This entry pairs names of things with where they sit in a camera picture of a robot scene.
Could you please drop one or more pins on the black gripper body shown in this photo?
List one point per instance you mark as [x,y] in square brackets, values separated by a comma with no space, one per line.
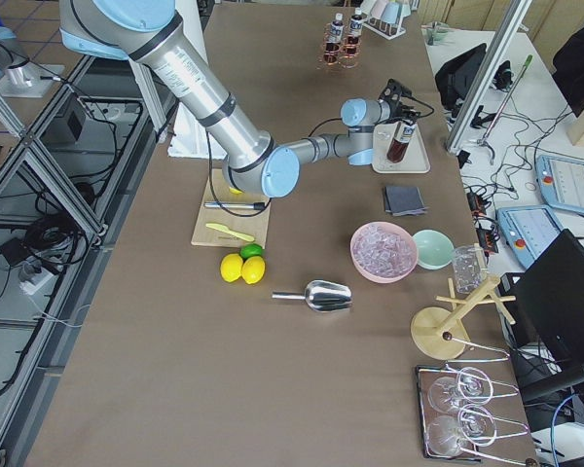
[401,114]

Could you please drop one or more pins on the tea bottle dark liquid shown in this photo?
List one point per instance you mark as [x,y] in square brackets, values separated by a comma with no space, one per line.
[403,134]

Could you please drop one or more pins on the copper wire bottle basket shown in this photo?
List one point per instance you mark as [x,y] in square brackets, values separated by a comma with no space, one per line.
[337,65]

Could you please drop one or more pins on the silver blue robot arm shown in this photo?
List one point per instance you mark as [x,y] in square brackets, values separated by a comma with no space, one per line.
[151,33]

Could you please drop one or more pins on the tea bottle white cap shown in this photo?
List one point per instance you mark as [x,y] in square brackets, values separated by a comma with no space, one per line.
[333,39]
[349,56]

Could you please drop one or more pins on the clear wine glass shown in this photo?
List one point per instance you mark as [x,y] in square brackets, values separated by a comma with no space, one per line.
[382,138]

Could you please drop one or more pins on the black open case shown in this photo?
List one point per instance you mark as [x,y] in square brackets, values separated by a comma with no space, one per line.
[454,79]

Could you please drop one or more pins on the cream serving tray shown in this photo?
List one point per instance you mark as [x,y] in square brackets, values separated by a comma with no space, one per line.
[416,160]

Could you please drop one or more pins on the white cup rack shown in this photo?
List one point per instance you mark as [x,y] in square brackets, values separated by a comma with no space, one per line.
[385,17]

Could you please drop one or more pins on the grey folded cloth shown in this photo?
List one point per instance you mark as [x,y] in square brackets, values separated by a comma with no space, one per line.
[401,201]

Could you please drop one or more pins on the pink bowl with ice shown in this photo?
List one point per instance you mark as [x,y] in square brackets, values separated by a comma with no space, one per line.
[383,252]

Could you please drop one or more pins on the green ceramic bowl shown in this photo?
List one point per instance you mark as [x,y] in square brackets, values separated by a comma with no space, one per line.
[435,249]

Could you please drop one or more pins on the steel muddler black tip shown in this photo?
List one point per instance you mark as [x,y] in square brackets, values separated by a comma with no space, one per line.
[253,206]

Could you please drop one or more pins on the clear glass tumbler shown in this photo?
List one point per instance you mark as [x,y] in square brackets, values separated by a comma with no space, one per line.
[468,267]

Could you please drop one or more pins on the blue teach pendant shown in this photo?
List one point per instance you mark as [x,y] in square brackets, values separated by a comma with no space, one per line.
[561,182]
[528,230]

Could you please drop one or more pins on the metal ice scoop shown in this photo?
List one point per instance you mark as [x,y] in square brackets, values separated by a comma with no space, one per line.
[321,296]

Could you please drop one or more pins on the green lime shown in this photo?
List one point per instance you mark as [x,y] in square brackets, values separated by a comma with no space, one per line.
[251,250]

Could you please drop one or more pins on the yellow plastic knife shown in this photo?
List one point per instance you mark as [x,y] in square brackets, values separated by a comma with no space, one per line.
[221,228]

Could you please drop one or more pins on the yellow lemon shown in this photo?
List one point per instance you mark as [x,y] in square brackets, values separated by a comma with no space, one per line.
[253,270]
[231,267]

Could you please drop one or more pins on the wooden glass stand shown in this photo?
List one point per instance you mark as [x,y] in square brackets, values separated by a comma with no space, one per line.
[440,334]

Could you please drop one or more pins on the upside down wine glass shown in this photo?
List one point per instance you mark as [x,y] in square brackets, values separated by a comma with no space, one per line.
[457,388]
[460,428]

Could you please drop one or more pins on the black wine glass tray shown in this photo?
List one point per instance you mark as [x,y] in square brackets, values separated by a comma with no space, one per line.
[424,378]

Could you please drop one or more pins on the aluminium frame post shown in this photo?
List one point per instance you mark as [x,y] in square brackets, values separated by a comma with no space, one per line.
[502,39]

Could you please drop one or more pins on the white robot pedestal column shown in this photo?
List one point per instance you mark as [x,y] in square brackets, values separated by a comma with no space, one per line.
[188,139]

